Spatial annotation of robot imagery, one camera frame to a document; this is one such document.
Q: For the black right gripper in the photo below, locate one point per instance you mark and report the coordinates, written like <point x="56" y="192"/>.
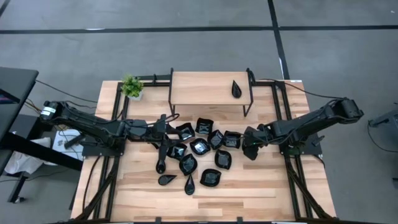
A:
<point x="256" y="135"/>

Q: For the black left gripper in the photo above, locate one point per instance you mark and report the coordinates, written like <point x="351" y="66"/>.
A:
<point x="162" y="130"/>

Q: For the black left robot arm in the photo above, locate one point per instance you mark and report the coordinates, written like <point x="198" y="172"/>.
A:
<point x="93" y="126"/>

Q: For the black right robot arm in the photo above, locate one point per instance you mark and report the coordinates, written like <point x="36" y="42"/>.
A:
<point x="311" y="123"/>

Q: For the black leaf mini plate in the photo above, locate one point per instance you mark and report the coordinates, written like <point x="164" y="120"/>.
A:
<point x="200" y="147"/>
<point x="188" y="164"/>

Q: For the wooden riser shelf black legs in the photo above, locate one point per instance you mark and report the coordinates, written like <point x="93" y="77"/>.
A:
<point x="205" y="88"/>

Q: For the large black bowl right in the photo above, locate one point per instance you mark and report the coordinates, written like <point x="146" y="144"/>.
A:
<point x="210" y="178"/>

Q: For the green plant white pot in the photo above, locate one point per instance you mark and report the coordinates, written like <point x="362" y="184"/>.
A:
<point x="132" y="86"/>

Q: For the white paper box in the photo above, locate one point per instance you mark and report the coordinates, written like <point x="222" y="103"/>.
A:
<point x="60" y="146"/>

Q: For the grey floor stand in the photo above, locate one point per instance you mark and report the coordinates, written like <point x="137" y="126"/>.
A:
<point x="387" y="119"/>

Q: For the white plastic bag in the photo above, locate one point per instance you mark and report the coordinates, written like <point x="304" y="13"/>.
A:
<point x="25" y="161"/>

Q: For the black office desk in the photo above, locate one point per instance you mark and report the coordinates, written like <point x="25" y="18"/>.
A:
<point x="15" y="77"/>

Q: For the dark monitor screen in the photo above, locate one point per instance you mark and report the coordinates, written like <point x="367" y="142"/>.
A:
<point x="6" y="97"/>

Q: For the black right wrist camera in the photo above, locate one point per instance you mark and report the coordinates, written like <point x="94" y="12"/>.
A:
<point x="250" y="153"/>

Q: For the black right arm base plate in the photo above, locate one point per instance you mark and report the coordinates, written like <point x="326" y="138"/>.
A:
<point x="311" y="149"/>

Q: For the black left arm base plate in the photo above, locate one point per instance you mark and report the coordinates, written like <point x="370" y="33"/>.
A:
<point x="93" y="152"/>

